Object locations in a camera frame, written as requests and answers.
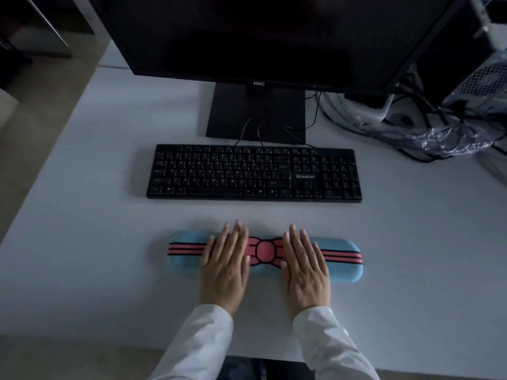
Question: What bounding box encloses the black monitor stand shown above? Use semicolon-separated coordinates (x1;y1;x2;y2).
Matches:
205;82;307;145

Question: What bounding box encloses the person's right forearm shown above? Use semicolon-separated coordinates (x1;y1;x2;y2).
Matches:
292;306;381;380

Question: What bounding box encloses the person's left hand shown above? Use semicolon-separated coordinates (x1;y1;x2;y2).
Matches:
199;220;251;317

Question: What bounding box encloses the blue wrist rest pink bow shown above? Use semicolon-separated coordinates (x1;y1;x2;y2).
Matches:
167;230;363;283

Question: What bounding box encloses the metal furniture leg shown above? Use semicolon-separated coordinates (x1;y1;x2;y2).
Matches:
23;0;73;58

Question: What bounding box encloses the grey mesh computer case panel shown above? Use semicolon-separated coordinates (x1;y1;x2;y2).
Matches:
443;50;507;115

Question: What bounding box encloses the person's left forearm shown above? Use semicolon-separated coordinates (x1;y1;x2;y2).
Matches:
148;304;234;380

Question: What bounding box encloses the person's right hand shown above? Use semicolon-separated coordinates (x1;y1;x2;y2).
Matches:
281;223;332;321

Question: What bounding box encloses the black computer tower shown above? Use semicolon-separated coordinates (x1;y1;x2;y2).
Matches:
414;0;507;109

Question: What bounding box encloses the black computer monitor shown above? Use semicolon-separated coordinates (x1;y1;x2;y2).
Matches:
86;0;470;102

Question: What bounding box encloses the black computer keyboard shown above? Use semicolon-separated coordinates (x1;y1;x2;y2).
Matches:
146;144;363;203

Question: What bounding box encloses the bundle of black cables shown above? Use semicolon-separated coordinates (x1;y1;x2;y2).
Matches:
390;65;507;164

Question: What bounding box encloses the clear crumpled plastic wrap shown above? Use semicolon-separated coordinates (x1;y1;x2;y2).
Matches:
320;90;496;159

